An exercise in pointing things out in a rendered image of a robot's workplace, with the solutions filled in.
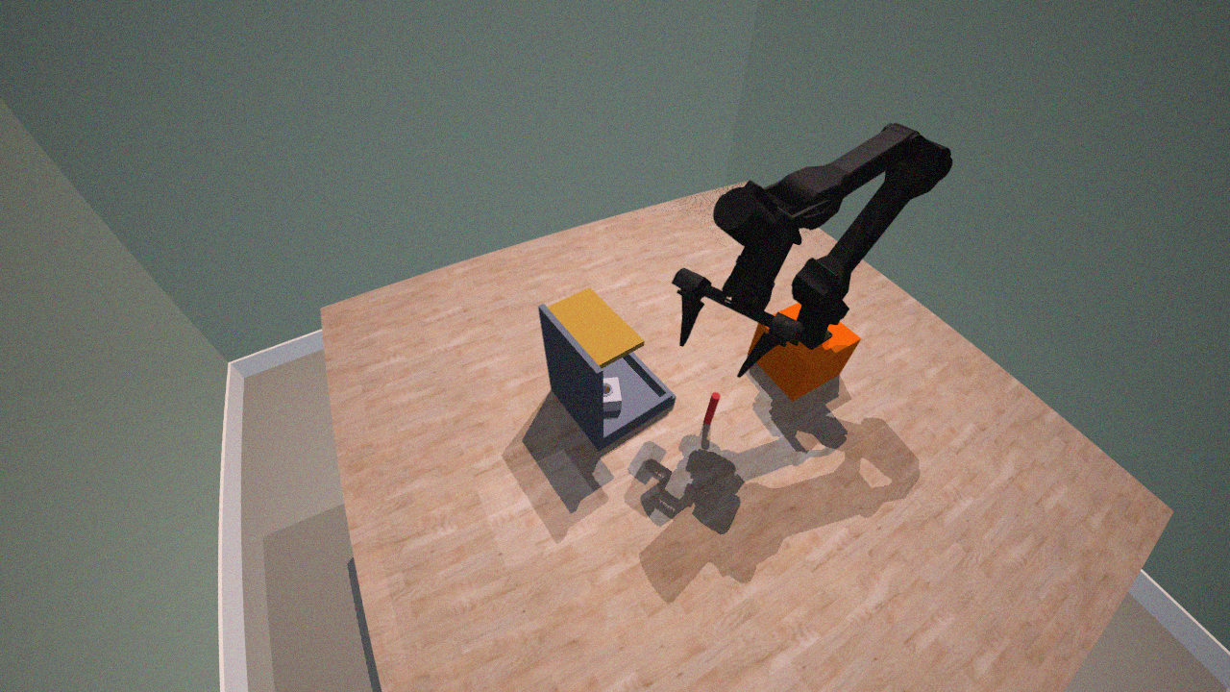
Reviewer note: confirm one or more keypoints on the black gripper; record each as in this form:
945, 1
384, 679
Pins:
749, 283

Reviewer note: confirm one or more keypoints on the dark red peg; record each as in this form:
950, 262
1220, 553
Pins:
714, 400

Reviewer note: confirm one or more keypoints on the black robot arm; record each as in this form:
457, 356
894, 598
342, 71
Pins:
767, 221

